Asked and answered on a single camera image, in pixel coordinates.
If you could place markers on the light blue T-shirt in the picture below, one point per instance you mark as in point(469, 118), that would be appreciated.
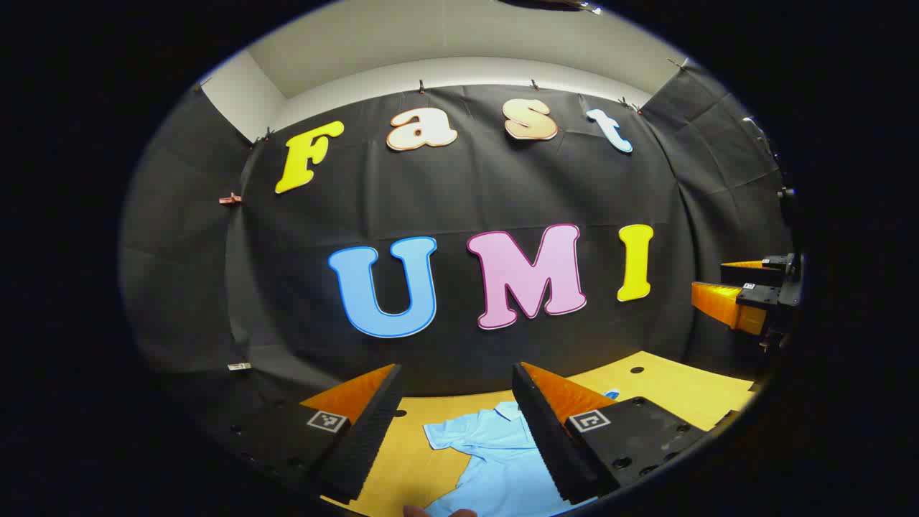
point(495, 459)

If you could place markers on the black backdrop cloth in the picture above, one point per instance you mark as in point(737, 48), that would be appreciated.
point(467, 194)

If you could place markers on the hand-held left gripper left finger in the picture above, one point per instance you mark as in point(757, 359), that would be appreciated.
point(373, 431)

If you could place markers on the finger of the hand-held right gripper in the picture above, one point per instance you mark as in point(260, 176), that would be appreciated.
point(725, 305)
point(747, 274)

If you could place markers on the red clamp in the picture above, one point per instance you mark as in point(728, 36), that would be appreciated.
point(230, 199)

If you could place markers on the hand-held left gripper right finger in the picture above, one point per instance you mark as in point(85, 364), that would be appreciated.
point(546, 445)

